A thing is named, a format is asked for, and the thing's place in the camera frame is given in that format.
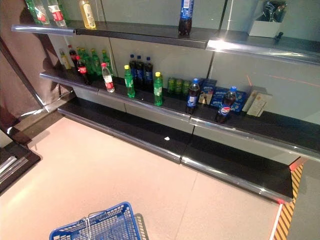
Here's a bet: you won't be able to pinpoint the small Pepsi cola bottle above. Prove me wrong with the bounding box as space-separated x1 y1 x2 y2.
185 78 201 114
215 86 238 124

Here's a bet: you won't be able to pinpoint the blue plastic shopping basket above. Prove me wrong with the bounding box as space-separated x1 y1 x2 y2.
49 201 142 240

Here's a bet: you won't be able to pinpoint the small yellow drink bottle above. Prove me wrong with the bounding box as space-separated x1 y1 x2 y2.
59 49 73 70

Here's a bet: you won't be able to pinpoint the small brown snack pack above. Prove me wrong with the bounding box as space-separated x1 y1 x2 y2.
198 91 210 105

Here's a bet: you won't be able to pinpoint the blue Oreo cookie box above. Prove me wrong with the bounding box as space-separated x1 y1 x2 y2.
199 78 218 101
233 90 248 113
209 86 230 109

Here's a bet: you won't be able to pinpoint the clear water bottle red cap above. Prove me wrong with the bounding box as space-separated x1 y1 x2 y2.
101 62 116 94

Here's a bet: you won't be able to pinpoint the Coca-Cola bottle red label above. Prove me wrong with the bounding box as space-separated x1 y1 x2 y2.
67 44 79 68
75 55 92 86

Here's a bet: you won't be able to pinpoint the large Pepsi cola bottle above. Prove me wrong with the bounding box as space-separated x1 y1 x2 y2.
178 0 195 36

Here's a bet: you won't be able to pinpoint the dark stone plinth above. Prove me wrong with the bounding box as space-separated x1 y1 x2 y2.
0 94 76 146

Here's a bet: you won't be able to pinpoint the tall yellow tea bottle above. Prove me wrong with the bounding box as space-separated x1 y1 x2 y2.
79 0 97 29

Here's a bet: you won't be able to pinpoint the white cardboard display box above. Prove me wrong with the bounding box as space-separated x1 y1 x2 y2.
249 14 285 39

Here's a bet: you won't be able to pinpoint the dark slanted support bar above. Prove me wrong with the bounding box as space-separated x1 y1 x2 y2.
0 37 48 111

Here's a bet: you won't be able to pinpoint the black glossy display counter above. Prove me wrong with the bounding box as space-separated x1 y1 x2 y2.
0 139 42 195

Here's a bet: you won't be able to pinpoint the clear water bottle red label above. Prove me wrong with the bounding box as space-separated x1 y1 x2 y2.
47 0 68 28

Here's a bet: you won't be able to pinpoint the dark snack packets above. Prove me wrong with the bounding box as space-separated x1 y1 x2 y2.
259 0 288 23

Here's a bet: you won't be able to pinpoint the green bottle red white label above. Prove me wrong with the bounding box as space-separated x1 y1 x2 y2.
24 0 51 26

